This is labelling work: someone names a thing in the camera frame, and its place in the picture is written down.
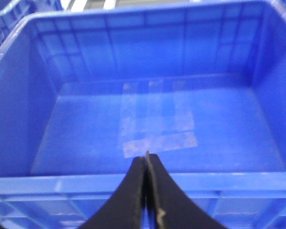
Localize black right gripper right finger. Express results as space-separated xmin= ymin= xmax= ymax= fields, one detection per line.
xmin=145 ymin=151 xmax=225 ymax=229

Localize rear left blue bin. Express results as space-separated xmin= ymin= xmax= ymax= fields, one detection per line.
xmin=0 ymin=0 xmax=63 ymax=46

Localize clear tape patch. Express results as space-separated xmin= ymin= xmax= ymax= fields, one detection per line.
xmin=119 ymin=80 xmax=198 ymax=158

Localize right blue plastic bin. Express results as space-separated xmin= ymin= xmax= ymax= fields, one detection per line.
xmin=0 ymin=0 xmax=286 ymax=229

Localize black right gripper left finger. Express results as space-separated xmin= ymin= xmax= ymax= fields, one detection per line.
xmin=80 ymin=157 xmax=146 ymax=229

